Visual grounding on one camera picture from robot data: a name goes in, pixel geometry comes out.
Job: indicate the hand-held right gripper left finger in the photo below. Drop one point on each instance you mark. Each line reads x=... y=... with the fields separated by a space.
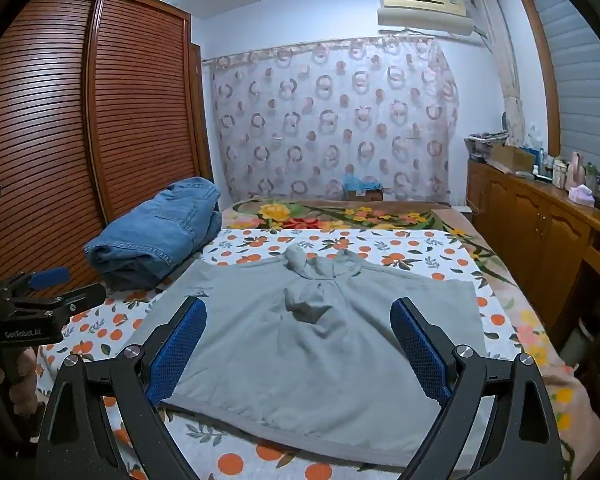
x=180 y=345

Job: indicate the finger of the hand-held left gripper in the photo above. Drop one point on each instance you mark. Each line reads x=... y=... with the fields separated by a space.
x=52 y=276
x=80 y=296

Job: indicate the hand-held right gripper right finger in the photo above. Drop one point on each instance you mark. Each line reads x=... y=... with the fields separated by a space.
x=420 y=350

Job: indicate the grey pants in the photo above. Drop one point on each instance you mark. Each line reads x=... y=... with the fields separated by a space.
x=305 y=360

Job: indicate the person's left hand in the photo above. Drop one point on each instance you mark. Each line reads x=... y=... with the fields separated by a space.
x=26 y=385

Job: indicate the folded blue jeans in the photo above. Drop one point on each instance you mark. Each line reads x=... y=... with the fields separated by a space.
x=155 y=230

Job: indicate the orange print bed sheet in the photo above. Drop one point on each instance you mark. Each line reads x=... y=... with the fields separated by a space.
x=405 y=250

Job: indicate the brown slatted wardrobe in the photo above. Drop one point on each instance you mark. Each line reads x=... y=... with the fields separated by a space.
x=45 y=135

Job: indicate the floral blanket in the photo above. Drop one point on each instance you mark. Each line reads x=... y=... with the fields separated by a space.
x=330 y=215

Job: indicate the small cardboard box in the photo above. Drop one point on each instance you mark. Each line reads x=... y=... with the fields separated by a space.
x=365 y=195

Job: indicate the long wooden cabinet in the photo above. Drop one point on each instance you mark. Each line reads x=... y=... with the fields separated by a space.
x=530 y=210

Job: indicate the blue plastic bag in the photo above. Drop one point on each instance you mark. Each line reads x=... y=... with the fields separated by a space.
x=357 y=181

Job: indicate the open cardboard box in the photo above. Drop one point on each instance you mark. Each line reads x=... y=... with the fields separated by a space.
x=510 y=157

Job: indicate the basket of papers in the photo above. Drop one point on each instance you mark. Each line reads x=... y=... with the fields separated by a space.
x=485 y=142

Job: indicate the pink tissue pack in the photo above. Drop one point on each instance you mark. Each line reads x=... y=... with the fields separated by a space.
x=581 y=196

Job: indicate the white bottle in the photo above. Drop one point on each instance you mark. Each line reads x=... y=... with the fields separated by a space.
x=559 y=172

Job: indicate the pink bottle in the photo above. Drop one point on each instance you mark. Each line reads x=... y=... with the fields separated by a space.
x=575 y=170

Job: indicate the green bottle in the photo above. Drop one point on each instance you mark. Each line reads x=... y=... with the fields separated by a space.
x=591 y=175

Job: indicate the circle pattern curtain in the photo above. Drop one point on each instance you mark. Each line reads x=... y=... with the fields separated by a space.
x=330 y=110

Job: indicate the tied beige curtain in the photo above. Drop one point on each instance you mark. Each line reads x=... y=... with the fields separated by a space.
x=510 y=100

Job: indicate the wooden window frame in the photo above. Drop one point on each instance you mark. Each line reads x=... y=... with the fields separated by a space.
x=540 y=60

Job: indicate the wall air conditioner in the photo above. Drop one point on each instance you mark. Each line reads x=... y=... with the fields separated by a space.
x=420 y=10

